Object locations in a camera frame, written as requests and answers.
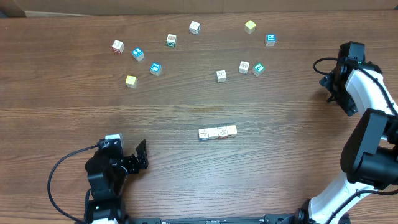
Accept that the blue-top wooden block lower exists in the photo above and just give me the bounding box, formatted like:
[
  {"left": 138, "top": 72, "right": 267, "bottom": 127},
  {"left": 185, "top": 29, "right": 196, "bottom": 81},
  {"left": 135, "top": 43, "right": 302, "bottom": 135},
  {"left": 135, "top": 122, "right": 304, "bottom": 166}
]
[{"left": 150, "top": 62, "right": 162, "bottom": 76}]

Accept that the blue-top wooden block upper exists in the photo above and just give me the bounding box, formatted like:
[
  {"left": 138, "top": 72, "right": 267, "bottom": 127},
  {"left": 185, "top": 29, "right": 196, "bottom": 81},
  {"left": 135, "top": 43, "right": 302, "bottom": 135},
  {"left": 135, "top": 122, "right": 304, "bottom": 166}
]
[{"left": 131, "top": 47, "right": 144, "bottom": 62}]

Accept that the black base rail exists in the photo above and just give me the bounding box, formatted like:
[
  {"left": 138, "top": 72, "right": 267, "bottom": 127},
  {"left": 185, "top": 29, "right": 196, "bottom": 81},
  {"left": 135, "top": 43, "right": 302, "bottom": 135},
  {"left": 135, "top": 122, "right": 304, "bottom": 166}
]
[{"left": 74, "top": 212, "right": 351, "bottom": 224}]

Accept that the red-sided wooden block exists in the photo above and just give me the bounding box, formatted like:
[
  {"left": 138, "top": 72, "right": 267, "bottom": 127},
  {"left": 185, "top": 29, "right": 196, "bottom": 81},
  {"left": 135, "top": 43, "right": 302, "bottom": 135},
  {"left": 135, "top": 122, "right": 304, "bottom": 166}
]
[{"left": 217, "top": 126, "right": 228, "bottom": 139}]

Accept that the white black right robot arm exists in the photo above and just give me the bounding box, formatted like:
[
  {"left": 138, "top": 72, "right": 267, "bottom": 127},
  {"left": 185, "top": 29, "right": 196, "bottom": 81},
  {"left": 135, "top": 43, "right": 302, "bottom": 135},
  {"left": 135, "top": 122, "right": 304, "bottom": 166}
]
[{"left": 283, "top": 42, "right": 397, "bottom": 223}]

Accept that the green B wooden block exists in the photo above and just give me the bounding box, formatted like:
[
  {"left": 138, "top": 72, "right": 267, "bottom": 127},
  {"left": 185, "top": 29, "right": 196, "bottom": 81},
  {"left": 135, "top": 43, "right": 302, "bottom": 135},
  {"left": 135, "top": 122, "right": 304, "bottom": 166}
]
[{"left": 166, "top": 34, "right": 177, "bottom": 47}]

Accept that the plain-top wooden block far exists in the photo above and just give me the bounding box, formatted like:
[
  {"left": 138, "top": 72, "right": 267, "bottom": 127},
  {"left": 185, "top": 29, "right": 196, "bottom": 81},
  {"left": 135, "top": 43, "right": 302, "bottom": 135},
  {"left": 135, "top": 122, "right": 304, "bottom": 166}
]
[{"left": 189, "top": 21, "right": 200, "bottom": 35}]

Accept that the blue-top wooden block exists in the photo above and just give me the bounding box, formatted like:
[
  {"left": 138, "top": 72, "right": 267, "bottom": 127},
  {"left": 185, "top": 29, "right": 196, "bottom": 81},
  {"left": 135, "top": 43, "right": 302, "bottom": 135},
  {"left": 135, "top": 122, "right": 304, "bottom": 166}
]
[
  {"left": 131, "top": 47, "right": 144, "bottom": 62},
  {"left": 150, "top": 62, "right": 162, "bottom": 76},
  {"left": 265, "top": 34, "right": 276, "bottom": 47}
]

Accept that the green-top wooden block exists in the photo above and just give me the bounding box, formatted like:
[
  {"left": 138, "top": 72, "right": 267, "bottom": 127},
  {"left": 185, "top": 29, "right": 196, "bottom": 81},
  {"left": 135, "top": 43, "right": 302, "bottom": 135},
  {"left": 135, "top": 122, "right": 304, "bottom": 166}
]
[{"left": 252, "top": 62, "right": 266, "bottom": 77}]

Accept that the red U wooden block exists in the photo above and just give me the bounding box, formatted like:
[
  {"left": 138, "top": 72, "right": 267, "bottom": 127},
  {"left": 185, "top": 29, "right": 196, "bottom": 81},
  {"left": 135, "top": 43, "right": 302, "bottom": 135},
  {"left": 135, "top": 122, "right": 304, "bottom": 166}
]
[{"left": 112, "top": 40, "right": 125, "bottom": 54}]

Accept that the blue I wooden block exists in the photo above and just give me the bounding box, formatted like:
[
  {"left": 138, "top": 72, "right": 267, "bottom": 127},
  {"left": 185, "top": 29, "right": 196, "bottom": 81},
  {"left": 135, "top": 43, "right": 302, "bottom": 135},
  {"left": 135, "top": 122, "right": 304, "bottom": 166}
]
[{"left": 198, "top": 128, "right": 209, "bottom": 141}]

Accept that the yellow-sided plain-top wooden block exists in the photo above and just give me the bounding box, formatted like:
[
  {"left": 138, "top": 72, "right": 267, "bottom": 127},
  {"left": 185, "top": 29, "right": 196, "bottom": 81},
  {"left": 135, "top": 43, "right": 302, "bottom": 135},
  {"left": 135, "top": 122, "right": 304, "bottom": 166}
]
[{"left": 208, "top": 127, "right": 219, "bottom": 139}]

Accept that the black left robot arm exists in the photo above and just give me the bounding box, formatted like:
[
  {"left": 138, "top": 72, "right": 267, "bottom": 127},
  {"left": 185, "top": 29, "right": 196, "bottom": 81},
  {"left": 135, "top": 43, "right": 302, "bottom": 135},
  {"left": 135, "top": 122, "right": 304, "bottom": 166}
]
[{"left": 84, "top": 138, "right": 149, "bottom": 224}]

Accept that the yellow-top wooden block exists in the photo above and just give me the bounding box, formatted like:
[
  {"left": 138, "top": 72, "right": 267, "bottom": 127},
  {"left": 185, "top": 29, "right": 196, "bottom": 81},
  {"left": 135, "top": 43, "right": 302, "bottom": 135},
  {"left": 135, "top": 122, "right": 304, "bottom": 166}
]
[
  {"left": 226, "top": 125, "right": 237, "bottom": 138},
  {"left": 125, "top": 75, "right": 138, "bottom": 88},
  {"left": 244, "top": 20, "right": 256, "bottom": 34}
]

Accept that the green R wooden block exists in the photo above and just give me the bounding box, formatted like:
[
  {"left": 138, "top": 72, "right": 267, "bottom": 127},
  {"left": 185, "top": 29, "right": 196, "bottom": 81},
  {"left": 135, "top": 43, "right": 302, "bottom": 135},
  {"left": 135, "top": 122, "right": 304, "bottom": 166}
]
[{"left": 216, "top": 70, "right": 227, "bottom": 83}]

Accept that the blue-sided plain-top wooden block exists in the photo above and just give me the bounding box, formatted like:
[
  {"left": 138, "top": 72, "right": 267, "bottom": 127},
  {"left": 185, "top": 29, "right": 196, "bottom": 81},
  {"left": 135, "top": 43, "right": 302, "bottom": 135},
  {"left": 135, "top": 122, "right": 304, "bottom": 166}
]
[{"left": 238, "top": 61, "right": 249, "bottom": 74}]

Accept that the blue-top wooden block right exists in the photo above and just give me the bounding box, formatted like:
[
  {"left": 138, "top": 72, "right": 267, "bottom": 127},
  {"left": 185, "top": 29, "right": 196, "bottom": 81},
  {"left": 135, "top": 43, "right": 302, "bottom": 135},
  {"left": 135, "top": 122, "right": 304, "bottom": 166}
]
[{"left": 265, "top": 34, "right": 276, "bottom": 47}]

